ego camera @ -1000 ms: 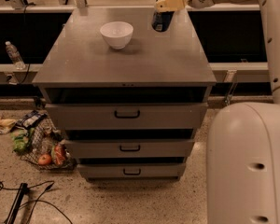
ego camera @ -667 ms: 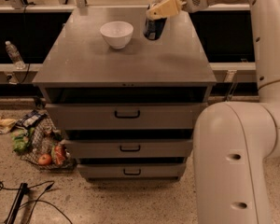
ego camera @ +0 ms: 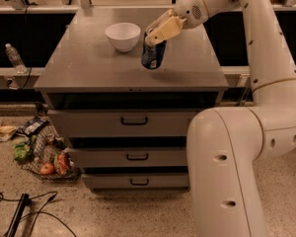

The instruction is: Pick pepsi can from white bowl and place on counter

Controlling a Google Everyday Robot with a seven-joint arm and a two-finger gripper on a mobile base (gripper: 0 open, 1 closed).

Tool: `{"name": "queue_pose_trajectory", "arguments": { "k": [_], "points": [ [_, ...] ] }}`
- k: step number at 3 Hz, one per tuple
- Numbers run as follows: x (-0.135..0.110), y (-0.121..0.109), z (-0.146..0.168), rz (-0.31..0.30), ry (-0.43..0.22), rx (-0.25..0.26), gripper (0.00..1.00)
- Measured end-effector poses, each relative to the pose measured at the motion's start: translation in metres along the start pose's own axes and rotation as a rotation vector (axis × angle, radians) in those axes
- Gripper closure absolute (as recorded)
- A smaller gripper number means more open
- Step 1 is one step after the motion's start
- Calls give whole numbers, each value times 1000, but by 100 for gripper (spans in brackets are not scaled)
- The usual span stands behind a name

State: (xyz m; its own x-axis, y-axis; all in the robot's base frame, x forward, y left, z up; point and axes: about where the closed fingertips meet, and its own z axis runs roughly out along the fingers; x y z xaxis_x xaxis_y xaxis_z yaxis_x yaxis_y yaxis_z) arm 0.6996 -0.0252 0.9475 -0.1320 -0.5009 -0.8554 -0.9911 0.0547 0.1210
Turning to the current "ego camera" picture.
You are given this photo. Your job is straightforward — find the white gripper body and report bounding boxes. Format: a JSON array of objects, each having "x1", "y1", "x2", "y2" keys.
[{"x1": 174, "y1": 0, "x2": 209, "y2": 29}]

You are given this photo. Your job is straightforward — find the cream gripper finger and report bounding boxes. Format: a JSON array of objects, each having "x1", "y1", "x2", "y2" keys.
[
  {"x1": 145, "y1": 15, "x2": 185, "y2": 46},
  {"x1": 145, "y1": 9, "x2": 173, "y2": 36}
]

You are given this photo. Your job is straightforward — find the blue pepsi can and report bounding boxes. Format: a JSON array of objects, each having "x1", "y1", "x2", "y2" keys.
[{"x1": 141, "y1": 41, "x2": 167, "y2": 70}]

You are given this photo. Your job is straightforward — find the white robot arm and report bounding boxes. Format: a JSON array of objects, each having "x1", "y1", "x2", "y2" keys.
[{"x1": 141, "y1": 0, "x2": 296, "y2": 237}]

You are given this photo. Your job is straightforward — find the white bowl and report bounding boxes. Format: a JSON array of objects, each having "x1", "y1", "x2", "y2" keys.
[{"x1": 106, "y1": 23, "x2": 141, "y2": 52}]

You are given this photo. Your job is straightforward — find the grey drawer cabinet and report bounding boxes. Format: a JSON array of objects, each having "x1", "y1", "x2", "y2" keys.
[{"x1": 34, "y1": 7, "x2": 229, "y2": 194}]

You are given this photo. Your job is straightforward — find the top grey drawer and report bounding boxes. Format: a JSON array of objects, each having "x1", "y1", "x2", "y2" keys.
[{"x1": 48, "y1": 110, "x2": 196, "y2": 137}]

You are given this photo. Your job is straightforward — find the grey drawer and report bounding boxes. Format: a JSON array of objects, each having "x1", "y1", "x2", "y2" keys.
[
  {"x1": 81, "y1": 173, "x2": 189, "y2": 190},
  {"x1": 66, "y1": 147, "x2": 186, "y2": 168},
  {"x1": 48, "y1": 110, "x2": 196, "y2": 137}
]

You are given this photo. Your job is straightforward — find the clear plastic water bottle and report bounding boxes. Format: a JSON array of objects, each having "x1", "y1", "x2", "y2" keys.
[{"x1": 5, "y1": 43, "x2": 27, "y2": 74}]

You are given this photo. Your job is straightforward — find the middle grey drawer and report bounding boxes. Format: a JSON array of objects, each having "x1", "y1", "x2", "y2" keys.
[{"x1": 66, "y1": 147, "x2": 186, "y2": 168}]

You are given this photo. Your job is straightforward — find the bottom grey drawer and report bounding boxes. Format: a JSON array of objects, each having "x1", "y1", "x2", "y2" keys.
[{"x1": 81, "y1": 173, "x2": 189, "y2": 190}]

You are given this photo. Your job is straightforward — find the blue chip bag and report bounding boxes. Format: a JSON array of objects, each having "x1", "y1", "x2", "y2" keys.
[{"x1": 17, "y1": 117, "x2": 49, "y2": 136}]

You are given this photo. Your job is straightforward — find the red snack bag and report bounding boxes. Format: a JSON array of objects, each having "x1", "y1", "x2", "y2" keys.
[{"x1": 54, "y1": 152, "x2": 70, "y2": 176}]

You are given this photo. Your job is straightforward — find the red apple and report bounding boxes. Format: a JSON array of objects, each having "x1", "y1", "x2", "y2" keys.
[{"x1": 40, "y1": 163, "x2": 55, "y2": 176}]

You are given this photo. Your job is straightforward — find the green snack bag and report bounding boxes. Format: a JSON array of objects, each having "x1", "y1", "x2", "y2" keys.
[{"x1": 12, "y1": 135, "x2": 36, "y2": 164}]

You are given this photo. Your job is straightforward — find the black bar on floor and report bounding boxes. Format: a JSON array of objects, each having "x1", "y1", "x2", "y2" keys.
[{"x1": 4, "y1": 194, "x2": 31, "y2": 237}]

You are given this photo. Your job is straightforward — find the grey shelf rail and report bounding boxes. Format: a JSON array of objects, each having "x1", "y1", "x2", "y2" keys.
[{"x1": 0, "y1": 67, "x2": 44, "y2": 90}]

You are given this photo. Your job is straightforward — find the wire mesh basket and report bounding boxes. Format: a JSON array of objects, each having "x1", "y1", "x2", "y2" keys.
[{"x1": 22, "y1": 124, "x2": 80, "y2": 182}]

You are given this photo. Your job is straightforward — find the black floor cable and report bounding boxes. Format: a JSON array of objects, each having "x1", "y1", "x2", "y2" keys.
[{"x1": 0, "y1": 187, "x2": 78, "y2": 237}]

